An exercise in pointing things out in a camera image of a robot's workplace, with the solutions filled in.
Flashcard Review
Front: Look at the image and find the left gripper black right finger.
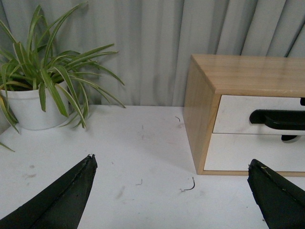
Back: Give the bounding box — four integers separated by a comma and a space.
247, 159, 305, 229

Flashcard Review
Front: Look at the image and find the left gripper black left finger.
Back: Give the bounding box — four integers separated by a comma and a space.
0, 155, 98, 229

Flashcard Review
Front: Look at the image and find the white drawer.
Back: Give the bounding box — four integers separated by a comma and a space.
213, 95, 305, 135
204, 134, 305, 172

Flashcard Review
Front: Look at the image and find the wooden drawer cabinet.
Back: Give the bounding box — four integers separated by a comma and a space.
183, 54, 305, 177

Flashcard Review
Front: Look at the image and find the white plant pot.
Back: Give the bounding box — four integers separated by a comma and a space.
0, 90, 68, 130

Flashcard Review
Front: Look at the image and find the green spider plant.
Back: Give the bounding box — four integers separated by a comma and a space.
0, 1, 126, 152

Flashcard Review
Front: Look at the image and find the grey curtain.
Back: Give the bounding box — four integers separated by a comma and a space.
0, 0, 305, 107

